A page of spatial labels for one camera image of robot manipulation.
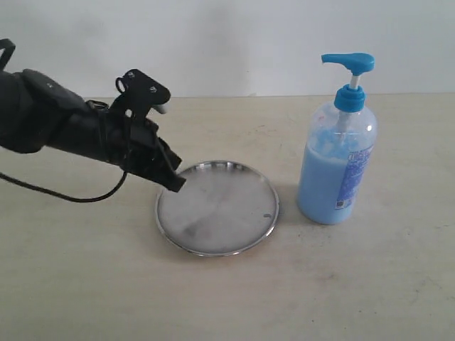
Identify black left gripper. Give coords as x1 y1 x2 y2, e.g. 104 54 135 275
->
103 117 186 193

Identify blue soap pump bottle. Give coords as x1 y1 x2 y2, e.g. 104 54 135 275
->
296 53 378 225

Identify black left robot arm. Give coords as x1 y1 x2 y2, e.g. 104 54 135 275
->
1 69 186 192

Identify round steel plate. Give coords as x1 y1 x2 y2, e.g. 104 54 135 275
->
155 160 281 257

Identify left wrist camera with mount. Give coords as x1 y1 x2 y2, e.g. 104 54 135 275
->
109 69 171 121

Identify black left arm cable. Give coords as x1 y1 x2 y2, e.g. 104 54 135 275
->
0 38 129 204

